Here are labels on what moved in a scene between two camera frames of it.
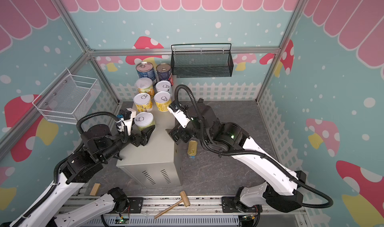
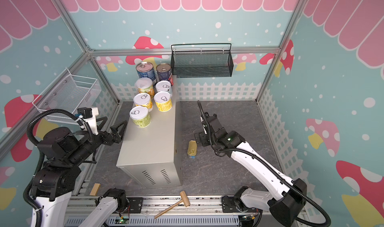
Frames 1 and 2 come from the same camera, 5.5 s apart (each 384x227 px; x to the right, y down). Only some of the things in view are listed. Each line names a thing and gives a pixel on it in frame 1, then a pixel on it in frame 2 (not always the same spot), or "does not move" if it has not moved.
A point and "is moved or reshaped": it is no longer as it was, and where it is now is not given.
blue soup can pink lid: [146, 69] does not move
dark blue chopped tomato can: [164, 72] does not move
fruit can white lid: [163, 86] does not move
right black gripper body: [182, 134] to [207, 127]
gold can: [192, 149] does not move
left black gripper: [144, 137] to [108, 140]
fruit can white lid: [143, 120] is moved or reshaped
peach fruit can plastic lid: [144, 85] does not move
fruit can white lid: [163, 99] does not move
